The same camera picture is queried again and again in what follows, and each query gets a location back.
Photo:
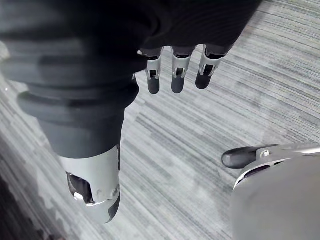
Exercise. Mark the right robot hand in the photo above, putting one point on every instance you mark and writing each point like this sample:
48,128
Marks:
75,75

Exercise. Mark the dark robot foot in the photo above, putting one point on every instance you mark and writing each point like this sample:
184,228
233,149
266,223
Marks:
238,157

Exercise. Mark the silver robot leg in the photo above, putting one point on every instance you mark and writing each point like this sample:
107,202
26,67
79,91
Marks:
277,197

